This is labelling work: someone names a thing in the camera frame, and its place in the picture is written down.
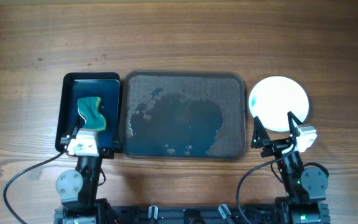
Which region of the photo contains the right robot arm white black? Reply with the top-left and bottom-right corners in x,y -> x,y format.
251,112 -> 331,223

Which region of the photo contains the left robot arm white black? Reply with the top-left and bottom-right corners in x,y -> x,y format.
53,124 -> 117,224

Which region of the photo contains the black aluminium base frame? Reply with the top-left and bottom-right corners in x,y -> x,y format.
53,203 -> 331,224

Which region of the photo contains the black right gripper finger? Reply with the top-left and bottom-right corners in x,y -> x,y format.
251,116 -> 270,144
287,111 -> 303,136

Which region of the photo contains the white plate blue streak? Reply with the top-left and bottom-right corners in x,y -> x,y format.
249,76 -> 310,132

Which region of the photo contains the black water tray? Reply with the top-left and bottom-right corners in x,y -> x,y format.
55,72 -> 122,153

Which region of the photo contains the green yellow sponge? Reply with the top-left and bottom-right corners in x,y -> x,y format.
77,97 -> 107,131

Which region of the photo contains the brown serving tray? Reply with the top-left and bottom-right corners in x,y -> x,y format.
119,70 -> 246,159

